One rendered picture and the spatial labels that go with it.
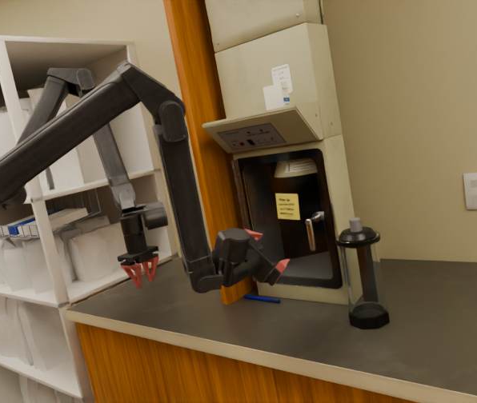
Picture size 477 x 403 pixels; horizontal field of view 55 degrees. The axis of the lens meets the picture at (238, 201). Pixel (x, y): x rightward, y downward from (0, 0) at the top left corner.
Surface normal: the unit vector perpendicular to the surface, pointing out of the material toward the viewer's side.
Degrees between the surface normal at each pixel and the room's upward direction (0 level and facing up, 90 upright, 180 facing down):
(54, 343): 94
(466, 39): 90
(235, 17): 90
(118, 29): 90
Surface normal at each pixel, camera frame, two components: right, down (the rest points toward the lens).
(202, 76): 0.77, -0.04
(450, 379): -0.18, -0.97
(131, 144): -0.61, 0.23
